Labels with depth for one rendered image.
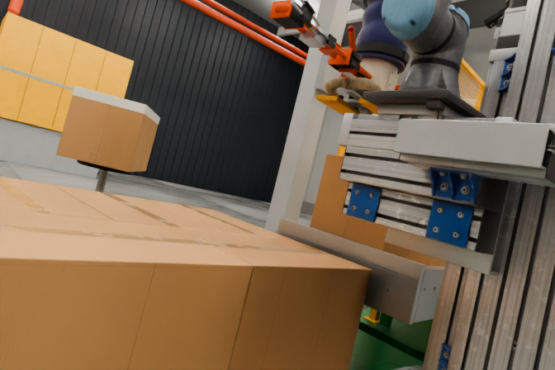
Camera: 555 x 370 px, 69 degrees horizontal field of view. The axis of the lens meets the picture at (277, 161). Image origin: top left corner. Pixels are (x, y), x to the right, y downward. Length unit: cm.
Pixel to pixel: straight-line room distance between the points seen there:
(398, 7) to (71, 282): 84
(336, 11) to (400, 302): 215
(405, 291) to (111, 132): 175
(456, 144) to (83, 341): 77
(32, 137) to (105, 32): 466
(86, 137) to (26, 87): 592
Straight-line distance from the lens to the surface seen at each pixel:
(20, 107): 836
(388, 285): 157
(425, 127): 82
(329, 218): 179
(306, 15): 122
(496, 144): 75
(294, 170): 280
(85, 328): 88
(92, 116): 250
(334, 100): 158
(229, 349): 111
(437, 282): 167
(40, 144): 848
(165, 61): 1268
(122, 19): 1240
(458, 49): 107
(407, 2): 95
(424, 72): 102
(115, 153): 245
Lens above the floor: 76
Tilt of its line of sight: 3 degrees up
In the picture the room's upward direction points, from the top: 14 degrees clockwise
